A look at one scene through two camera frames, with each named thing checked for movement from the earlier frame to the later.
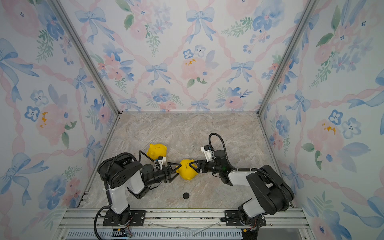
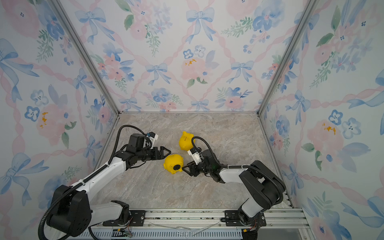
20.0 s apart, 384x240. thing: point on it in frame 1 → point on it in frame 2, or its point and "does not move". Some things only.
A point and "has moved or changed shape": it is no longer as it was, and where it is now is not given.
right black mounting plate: x=233 y=218 does not move
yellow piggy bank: x=186 y=171 → x=185 y=141
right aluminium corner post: x=309 y=9 does not move
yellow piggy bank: x=155 y=151 has moved or changed shape
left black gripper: x=168 y=176 → x=161 y=152
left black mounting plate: x=137 y=218 does not move
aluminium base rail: x=281 y=224 does not move
